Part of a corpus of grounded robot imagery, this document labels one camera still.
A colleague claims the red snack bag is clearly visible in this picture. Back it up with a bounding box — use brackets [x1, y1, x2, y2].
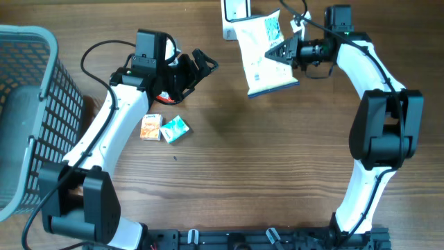
[155, 91, 176, 105]

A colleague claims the yellow wet wipes pack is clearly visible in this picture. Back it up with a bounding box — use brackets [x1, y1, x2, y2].
[230, 8, 300, 99]

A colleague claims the green tissue pack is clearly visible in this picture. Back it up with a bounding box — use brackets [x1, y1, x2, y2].
[160, 115, 189, 143]

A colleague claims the orange tissue pack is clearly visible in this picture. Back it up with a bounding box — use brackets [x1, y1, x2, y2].
[140, 114, 163, 141]

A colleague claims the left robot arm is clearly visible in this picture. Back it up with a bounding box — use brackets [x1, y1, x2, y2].
[37, 49, 219, 249]

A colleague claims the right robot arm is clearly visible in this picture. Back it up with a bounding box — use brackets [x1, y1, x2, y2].
[265, 31, 424, 249]

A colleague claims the white barcode scanner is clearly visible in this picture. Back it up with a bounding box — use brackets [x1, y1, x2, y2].
[221, 0, 251, 41]

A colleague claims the grey plastic mesh basket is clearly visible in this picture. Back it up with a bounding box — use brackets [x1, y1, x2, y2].
[1, 25, 85, 221]

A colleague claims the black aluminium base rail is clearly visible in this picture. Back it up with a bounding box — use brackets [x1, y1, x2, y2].
[141, 227, 392, 250]

